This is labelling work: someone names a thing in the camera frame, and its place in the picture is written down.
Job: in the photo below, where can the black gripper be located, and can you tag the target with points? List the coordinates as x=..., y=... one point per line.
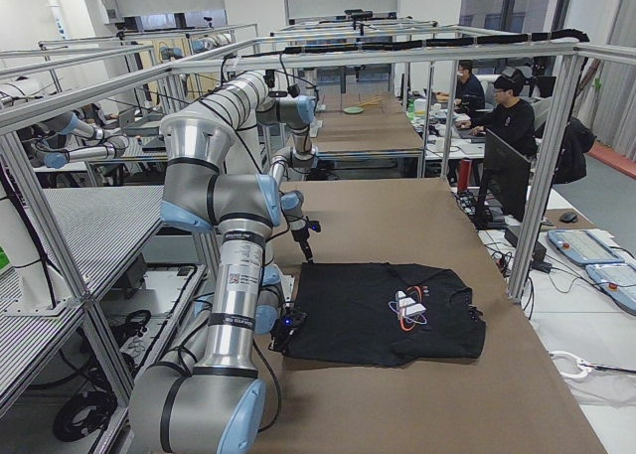
x=301, y=235
x=281, y=339

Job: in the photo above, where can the black graphic t-shirt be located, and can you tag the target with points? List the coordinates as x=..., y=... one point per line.
x=386, y=315

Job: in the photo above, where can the red bottle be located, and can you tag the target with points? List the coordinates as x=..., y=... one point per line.
x=463, y=181

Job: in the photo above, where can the aluminium slatted work table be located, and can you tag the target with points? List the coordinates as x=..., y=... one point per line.
x=72, y=254

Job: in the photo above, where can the black monitor on desk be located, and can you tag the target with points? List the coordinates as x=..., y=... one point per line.
x=504, y=184

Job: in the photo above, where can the person in background seated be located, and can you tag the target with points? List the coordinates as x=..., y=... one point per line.
x=469, y=92

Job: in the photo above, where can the person in black sweater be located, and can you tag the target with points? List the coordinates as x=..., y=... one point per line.
x=512, y=119

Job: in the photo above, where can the black computer mouse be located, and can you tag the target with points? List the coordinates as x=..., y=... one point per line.
x=568, y=218

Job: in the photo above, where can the teach pendant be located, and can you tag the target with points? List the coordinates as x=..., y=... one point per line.
x=617, y=280
x=582, y=247

